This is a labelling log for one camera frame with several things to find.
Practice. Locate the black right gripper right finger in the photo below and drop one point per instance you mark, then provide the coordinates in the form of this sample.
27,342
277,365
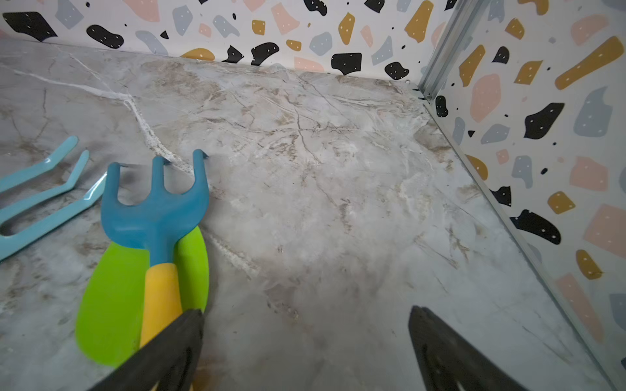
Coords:
447,361

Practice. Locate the teal rake yellow handle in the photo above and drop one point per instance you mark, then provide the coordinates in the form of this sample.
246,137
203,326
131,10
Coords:
156,225

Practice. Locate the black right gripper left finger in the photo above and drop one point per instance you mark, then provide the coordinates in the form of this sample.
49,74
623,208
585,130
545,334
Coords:
168,362

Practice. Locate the aluminium right corner post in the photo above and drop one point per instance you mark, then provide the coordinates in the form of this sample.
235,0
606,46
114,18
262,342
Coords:
466,15

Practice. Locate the green trowel orange handle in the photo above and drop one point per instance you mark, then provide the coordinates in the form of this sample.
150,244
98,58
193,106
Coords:
110,317

